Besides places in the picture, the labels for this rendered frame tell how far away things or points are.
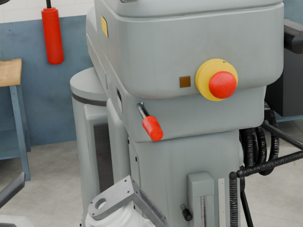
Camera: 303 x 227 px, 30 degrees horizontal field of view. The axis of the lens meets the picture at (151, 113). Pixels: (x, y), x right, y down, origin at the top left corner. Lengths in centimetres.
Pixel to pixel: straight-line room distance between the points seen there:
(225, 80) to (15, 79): 379
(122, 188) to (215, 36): 28
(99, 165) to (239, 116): 60
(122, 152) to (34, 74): 418
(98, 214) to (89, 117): 80
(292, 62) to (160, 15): 61
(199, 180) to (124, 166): 26
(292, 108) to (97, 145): 50
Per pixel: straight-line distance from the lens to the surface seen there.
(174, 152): 101
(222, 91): 80
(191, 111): 95
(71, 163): 505
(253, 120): 99
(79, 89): 156
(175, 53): 82
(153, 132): 80
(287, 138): 109
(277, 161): 99
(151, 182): 104
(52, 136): 553
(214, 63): 82
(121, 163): 121
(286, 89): 137
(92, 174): 151
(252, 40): 85
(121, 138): 119
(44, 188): 466
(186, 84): 83
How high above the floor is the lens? 199
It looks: 19 degrees down
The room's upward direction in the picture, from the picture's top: 4 degrees counter-clockwise
